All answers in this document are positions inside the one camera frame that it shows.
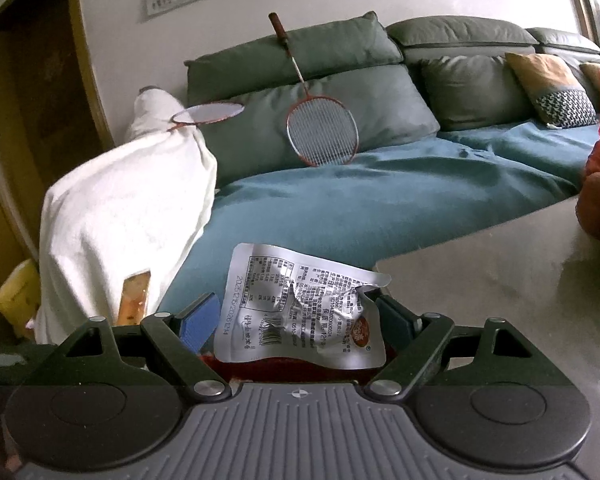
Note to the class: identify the large green back cushion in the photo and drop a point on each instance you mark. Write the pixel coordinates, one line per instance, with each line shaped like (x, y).
(390, 105)
(330, 45)

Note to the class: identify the silver foil snack packet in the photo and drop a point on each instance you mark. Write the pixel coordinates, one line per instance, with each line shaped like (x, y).
(300, 310)

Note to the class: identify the red badminton racket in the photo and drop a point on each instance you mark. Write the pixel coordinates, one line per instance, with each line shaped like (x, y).
(207, 112)
(278, 27)

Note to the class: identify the yellow houndstooth pillow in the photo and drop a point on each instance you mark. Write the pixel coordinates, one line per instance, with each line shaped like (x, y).
(540, 72)

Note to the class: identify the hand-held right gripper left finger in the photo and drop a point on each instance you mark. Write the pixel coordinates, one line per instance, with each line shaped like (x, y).
(200, 322)

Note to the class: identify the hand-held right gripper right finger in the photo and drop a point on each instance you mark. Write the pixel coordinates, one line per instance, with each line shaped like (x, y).
(397, 320)

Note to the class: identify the yellow bag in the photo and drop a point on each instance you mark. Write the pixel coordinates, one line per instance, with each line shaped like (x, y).
(15, 300)

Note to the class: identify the grey green sofa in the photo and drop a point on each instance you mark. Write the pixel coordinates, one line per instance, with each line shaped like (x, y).
(460, 35)

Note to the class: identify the white cloth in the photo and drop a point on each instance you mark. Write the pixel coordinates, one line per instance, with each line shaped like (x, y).
(120, 210)

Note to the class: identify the wooden door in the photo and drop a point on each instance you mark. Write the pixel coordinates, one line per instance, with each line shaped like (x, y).
(35, 85)

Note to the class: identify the tan pillow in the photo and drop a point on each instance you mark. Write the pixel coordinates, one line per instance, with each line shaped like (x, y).
(592, 72)

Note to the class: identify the grey sofa cushion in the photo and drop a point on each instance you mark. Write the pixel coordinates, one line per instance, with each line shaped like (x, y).
(470, 90)

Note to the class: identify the reddish wooden chair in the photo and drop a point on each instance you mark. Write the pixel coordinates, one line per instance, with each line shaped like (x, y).
(134, 300)

